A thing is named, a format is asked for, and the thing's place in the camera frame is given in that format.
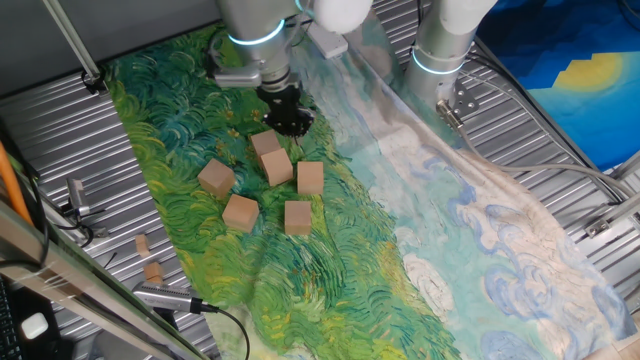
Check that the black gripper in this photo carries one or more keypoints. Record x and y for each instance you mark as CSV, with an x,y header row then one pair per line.
x,y
282,102

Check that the wooden cube block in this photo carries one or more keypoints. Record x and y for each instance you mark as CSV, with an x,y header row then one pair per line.
x,y
240,213
216,178
310,178
265,141
298,218
276,167

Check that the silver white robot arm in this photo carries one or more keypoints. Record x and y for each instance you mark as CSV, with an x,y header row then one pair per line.
x,y
260,30

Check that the white power strip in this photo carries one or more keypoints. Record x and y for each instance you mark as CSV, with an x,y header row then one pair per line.
x,y
332,45

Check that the green blue painted cloth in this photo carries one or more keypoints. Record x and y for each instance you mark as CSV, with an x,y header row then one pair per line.
x,y
350,275

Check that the metal base mounting plate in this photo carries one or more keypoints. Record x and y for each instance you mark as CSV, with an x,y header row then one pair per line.
x,y
465,102

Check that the small wooden block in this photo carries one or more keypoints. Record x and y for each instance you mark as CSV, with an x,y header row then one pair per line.
x,y
142,245
153,272

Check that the black pole clamp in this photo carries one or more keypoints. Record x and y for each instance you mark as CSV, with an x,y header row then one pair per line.
x,y
93,82

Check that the aluminium pole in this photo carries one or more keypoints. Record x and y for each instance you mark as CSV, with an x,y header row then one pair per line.
x,y
72,37

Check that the orange tube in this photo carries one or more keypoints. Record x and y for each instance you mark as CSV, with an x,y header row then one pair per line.
x,y
10,185

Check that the blue yellow painted cloth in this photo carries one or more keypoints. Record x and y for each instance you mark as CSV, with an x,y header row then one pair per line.
x,y
575,100

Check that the white charging case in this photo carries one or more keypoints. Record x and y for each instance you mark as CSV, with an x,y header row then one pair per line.
x,y
34,325

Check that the black keyboard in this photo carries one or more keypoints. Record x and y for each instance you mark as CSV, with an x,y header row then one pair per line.
x,y
7,325

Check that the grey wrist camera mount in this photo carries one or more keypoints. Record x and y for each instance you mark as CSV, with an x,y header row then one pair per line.
x,y
237,77

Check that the silver depth camera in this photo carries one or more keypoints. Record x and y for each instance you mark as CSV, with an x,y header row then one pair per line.
x,y
162,297

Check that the aluminium frame bar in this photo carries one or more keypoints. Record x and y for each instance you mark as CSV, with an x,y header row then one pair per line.
x,y
60,280

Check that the small metal corner bracket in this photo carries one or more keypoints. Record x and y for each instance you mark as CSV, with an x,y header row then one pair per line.
x,y
597,227

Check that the aluminium profile rail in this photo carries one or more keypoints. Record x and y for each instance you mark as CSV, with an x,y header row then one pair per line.
x,y
625,207

